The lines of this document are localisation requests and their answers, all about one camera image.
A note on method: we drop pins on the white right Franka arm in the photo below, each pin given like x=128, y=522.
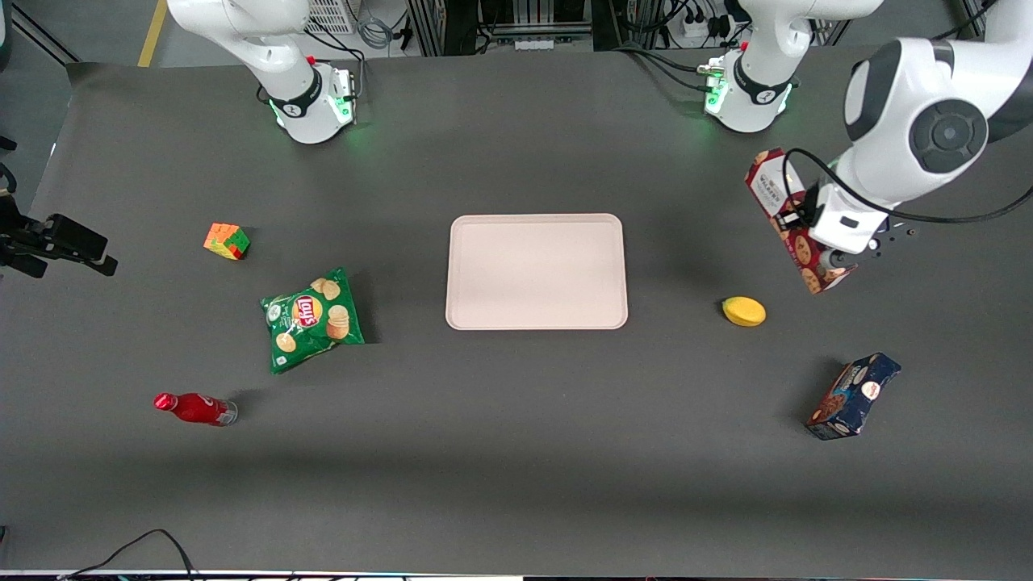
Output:
x=311, y=121

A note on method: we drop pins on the black equipment rack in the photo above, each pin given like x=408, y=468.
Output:
x=460, y=24

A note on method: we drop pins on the yellow lemon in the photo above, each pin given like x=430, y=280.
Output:
x=744, y=311

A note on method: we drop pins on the small white power strip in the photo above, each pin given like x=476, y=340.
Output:
x=534, y=43

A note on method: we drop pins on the green chips bag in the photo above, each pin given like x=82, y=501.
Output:
x=311, y=319

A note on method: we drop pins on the white perforated box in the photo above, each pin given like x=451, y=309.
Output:
x=331, y=14

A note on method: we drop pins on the beige plastic tray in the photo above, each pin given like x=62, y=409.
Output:
x=524, y=270

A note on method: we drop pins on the red cookie box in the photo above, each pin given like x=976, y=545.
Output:
x=767, y=186

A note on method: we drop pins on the red cola bottle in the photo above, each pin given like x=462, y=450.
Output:
x=194, y=408

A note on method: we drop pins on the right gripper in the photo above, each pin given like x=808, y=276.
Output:
x=24, y=240

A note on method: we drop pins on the blue cookie box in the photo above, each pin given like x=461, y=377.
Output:
x=851, y=397

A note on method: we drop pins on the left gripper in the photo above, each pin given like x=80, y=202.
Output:
x=792, y=216

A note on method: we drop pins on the colourful puzzle cube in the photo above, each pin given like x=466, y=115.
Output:
x=227, y=242

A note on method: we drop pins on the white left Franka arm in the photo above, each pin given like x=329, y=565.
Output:
x=928, y=121

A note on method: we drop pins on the white power strip with plugs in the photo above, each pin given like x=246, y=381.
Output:
x=704, y=28

